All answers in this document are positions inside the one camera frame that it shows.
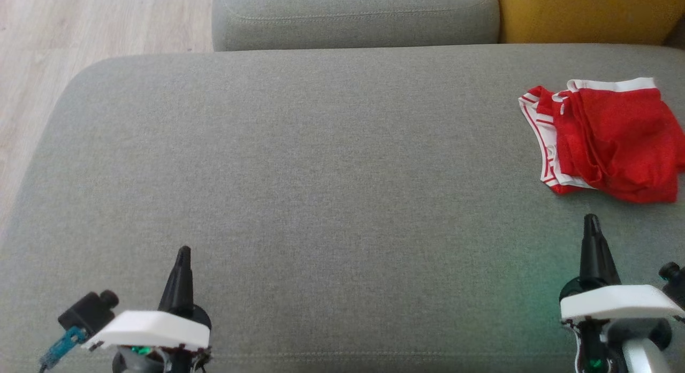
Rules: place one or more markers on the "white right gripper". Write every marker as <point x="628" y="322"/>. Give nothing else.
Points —
<point x="615" y="301"/>

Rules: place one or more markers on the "grey fabric sofa seat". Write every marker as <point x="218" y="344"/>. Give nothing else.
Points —
<point x="321" y="202"/>

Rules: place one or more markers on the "red mesh shorts white trim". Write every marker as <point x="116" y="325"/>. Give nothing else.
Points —
<point x="626" y="137"/>

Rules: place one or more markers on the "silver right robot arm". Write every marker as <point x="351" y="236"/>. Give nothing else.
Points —
<point x="642" y="357"/>

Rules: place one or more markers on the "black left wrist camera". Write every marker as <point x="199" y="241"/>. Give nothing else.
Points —
<point x="88" y="311"/>

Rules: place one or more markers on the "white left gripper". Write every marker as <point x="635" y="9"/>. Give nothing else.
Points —
<point x="150" y="327"/>

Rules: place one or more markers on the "grey sofa back cushion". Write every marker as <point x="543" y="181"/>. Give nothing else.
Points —
<point x="353" y="17"/>

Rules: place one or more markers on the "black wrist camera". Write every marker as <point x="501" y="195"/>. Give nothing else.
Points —
<point x="88" y="311"/>
<point x="674" y="282"/>

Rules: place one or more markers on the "yellow sofa cushion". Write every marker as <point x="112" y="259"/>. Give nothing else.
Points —
<point x="588" y="14"/>

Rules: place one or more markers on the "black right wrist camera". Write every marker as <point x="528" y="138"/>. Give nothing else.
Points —
<point x="674" y="282"/>

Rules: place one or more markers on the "red white baseball jersey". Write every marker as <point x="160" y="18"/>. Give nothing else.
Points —
<point x="540" y="127"/>

